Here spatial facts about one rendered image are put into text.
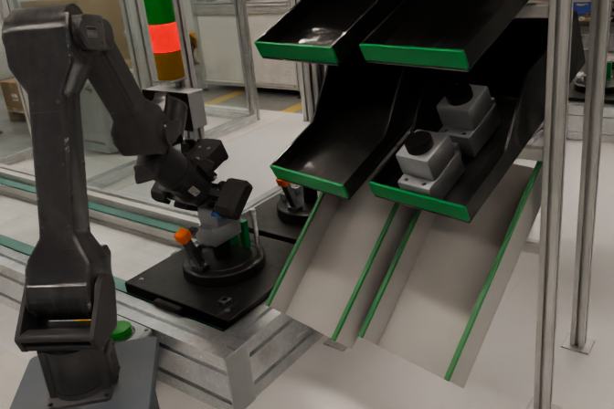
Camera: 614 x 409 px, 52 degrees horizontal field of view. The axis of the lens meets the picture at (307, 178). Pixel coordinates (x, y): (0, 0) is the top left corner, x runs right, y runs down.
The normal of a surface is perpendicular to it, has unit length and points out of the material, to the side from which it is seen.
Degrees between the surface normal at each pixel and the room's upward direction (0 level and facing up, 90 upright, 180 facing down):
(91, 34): 90
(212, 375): 90
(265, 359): 90
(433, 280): 45
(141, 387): 0
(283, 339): 90
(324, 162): 25
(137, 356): 0
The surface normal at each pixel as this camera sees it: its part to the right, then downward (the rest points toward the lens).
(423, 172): -0.61, 0.68
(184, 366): -0.59, 0.34
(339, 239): -0.58, -0.43
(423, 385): -0.10, -0.93
